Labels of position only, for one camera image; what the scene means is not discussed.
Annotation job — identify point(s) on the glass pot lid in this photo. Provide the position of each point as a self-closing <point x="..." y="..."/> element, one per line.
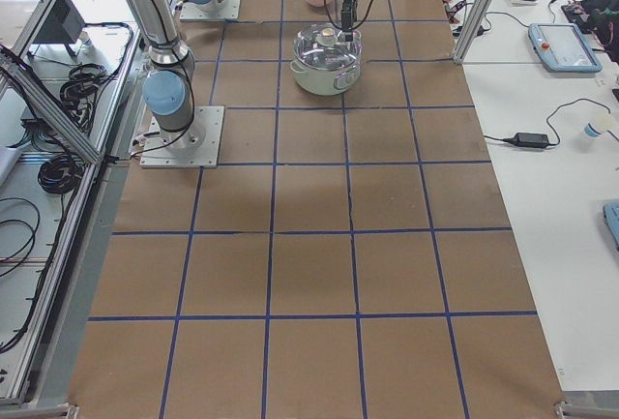
<point x="323" y="47"/>

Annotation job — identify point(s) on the pale green cooking pot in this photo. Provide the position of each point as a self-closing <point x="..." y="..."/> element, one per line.
<point x="324" y="82"/>

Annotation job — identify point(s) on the black power adapter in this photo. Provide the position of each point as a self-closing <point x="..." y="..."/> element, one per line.
<point x="528" y="140"/>

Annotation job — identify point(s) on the blue teach pendant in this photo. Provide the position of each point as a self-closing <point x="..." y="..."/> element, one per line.
<point x="563" y="49"/>

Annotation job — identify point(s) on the brown paper table mat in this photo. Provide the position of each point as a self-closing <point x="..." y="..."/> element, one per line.
<point x="349" y="257"/>

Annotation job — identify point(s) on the paper cup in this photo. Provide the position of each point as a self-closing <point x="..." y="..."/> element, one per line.
<point x="599" y="125"/>

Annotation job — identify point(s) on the grey box on floor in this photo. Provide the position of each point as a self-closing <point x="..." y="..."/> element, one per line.
<point x="62" y="26"/>

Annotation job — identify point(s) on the aluminium frame post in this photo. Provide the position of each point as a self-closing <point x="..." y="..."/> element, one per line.
<point x="470" y="29"/>

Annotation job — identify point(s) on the aluminium frame rail left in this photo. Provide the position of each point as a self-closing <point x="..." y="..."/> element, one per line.
<point x="23" y="79"/>

